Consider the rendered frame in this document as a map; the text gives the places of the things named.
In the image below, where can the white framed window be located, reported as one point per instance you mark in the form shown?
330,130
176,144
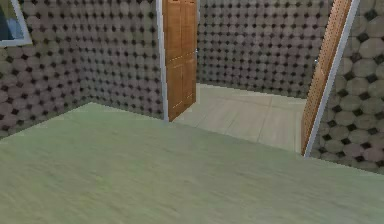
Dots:
10,23

